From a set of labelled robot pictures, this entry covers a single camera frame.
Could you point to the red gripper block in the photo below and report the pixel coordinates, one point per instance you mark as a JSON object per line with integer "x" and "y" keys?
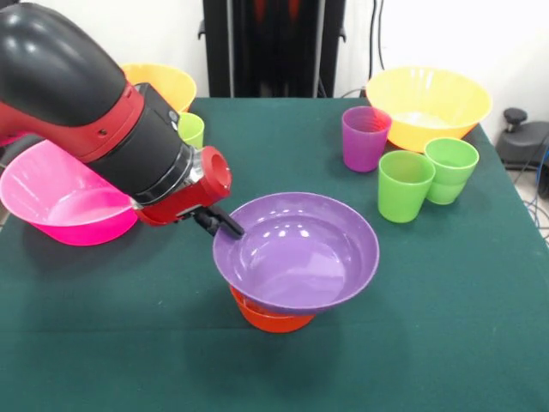
{"x": 188, "y": 206}

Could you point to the purple plastic bowl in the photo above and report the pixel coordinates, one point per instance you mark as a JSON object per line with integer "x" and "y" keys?
{"x": 300, "y": 262}

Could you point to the small red plastic bowl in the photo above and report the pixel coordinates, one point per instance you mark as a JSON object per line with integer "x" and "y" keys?
{"x": 279, "y": 324}

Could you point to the green plastic cup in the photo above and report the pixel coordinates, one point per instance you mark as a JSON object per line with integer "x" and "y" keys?
{"x": 191, "y": 129}
{"x": 452, "y": 171}
{"x": 405, "y": 189}

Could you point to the large orange plastic bowl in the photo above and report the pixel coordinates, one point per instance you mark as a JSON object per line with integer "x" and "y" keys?
{"x": 429, "y": 94}
{"x": 171, "y": 86}

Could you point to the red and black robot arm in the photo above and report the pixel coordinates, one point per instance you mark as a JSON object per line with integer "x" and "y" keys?
{"x": 64, "y": 86}

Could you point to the large pink plastic bowl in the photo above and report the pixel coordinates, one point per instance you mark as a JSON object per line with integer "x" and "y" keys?
{"x": 86, "y": 232}

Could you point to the dark green table cloth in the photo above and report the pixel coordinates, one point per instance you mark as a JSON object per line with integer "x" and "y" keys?
{"x": 128, "y": 343}

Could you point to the purple plastic cup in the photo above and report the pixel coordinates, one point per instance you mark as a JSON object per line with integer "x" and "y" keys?
{"x": 360, "y": 146}

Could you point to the black knobbed stand base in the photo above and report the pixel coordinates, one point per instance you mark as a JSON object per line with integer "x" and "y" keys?
{"x": 527, "y": 141}

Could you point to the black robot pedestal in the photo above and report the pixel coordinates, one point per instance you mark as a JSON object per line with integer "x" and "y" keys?
{"x": 274, "y": 43}

